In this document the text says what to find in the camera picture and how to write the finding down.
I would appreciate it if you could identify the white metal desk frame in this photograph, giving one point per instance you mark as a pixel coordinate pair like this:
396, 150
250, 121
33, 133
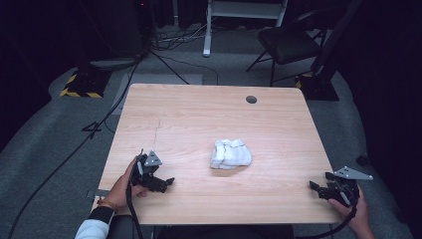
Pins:
208, 33

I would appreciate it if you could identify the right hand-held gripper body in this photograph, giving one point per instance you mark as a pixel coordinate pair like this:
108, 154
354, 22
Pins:
345, 191

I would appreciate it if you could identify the black stand base striped tape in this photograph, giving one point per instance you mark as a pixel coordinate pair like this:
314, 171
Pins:
84, 84

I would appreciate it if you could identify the white towel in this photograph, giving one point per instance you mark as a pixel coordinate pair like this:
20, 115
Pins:
231, 154

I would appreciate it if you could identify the black folding chair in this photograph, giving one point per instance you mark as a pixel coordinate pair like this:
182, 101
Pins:
288, 43

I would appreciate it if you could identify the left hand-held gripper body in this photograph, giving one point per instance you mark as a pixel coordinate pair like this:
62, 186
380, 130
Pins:
143, 174

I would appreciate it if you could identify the person's left hand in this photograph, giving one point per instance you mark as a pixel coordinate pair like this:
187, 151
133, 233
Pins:
119, 194

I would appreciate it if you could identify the black equipment case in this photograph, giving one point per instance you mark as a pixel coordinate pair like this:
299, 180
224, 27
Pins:
112, 30

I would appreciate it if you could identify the grey tape strip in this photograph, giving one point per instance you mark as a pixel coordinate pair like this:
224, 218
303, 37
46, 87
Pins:
99, 192

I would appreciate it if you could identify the black slanted stand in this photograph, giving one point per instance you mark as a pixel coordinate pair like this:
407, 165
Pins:
326, 56

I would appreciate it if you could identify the small black round object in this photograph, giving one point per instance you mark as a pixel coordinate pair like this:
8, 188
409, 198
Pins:
362, 159

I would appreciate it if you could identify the person's dark lap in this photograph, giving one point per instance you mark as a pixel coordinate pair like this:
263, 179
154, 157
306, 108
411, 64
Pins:
215, 232

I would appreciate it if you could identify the person's right hand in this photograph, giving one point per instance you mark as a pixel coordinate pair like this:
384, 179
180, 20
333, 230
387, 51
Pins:
361, 220

